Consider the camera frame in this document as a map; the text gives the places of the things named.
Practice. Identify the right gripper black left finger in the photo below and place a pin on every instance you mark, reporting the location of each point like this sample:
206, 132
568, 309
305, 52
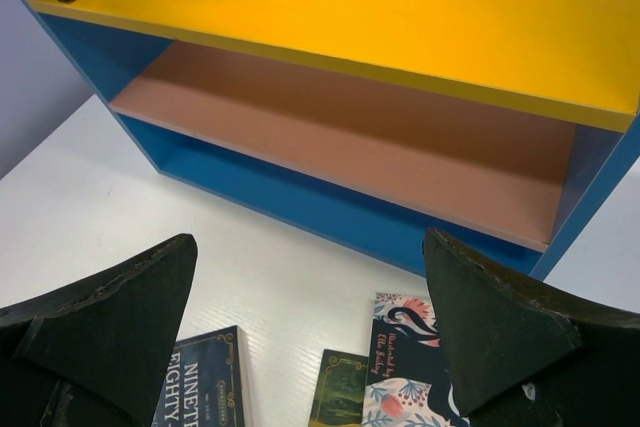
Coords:
95, 352

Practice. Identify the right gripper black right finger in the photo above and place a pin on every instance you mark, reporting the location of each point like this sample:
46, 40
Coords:
523, 353

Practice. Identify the Little Women book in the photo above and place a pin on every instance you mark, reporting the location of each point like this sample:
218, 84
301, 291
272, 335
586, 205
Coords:
407, 380

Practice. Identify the Nineteen Eighty-Four book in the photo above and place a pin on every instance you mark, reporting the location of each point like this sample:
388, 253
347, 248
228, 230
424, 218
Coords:
207, 382

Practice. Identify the Animal Farm book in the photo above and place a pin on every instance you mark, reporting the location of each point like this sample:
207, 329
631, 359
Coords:
339, 392

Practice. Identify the blue and yellow bookshelf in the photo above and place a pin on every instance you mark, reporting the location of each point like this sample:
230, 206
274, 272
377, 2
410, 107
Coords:
506, 123

